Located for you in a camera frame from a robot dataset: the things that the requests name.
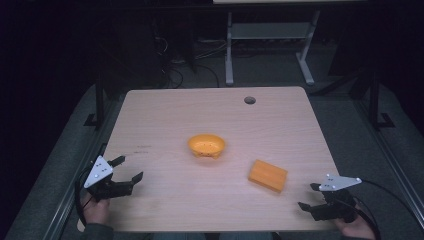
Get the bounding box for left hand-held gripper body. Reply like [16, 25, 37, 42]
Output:
[83, 155, 135, 202]

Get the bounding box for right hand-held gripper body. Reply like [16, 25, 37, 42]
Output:
[309, 172, 363, 224]

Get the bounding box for person's right hand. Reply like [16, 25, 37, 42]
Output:
[334, 205, 377, 240]

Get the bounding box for person's left hand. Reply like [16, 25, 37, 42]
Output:
[80, 191, 111, 226]

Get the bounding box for orange rectangular block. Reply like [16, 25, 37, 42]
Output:
[247, 159, 289, 194]

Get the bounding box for black metal stand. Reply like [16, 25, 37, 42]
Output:
[366, 69, 397, 132]
[83, 74, 108, 130]

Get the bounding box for orange plastic bowl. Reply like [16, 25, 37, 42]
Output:
[187, 133, 227, 160]

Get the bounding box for white metal stand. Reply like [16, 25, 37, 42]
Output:
[224, 9, 322, 87]

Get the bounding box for metal floor rail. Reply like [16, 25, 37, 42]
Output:
[41, 99, 118, 240]
[351, 98, 424, 231]

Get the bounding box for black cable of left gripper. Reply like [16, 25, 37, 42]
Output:
[73, 164, 98, 228]

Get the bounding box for thick black cable of right gripper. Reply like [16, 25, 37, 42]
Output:
[339, 194, 383, 240]

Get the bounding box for thin black cable of right gripper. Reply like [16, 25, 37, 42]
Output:
[361, 179, 420, 222]

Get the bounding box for bundle of floor cables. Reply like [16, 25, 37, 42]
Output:
[151, 34, 231, 89]

